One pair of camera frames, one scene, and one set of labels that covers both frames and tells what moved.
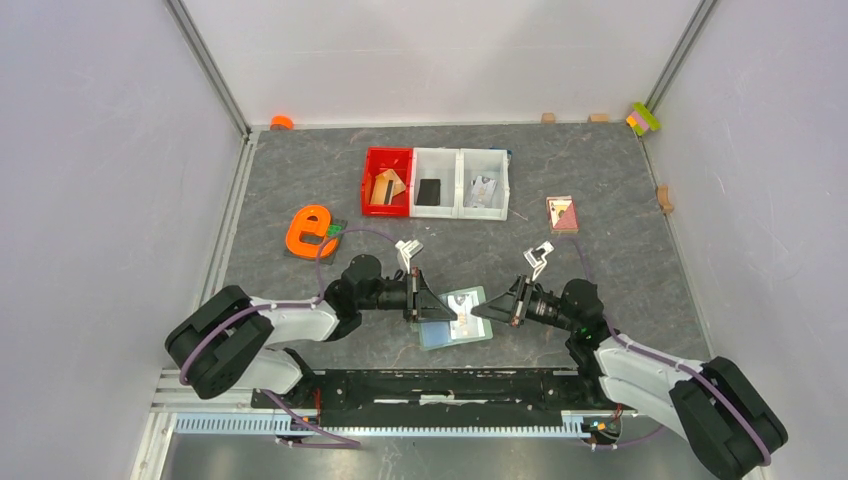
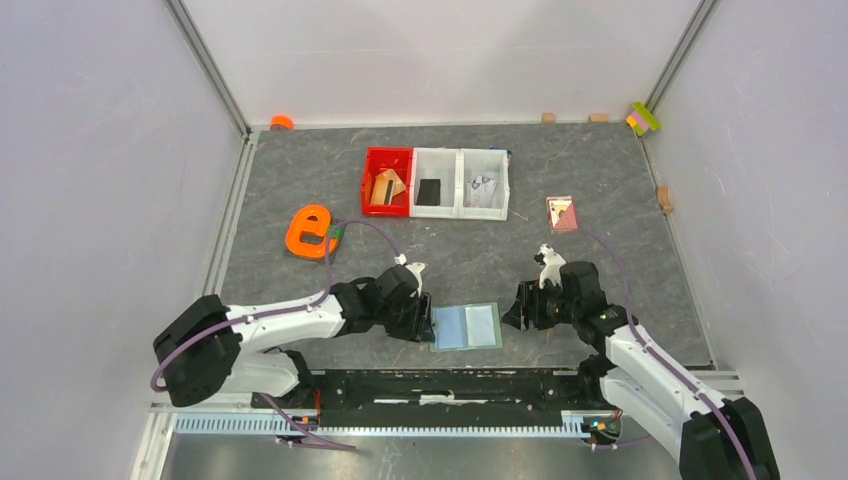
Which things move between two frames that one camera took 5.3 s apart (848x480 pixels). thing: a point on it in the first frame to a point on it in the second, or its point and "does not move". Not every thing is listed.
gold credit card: (382, 191) does not move
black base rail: (510, 391) does not move
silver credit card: (467, 325) to (480, 192)
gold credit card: (399, 187) does not move
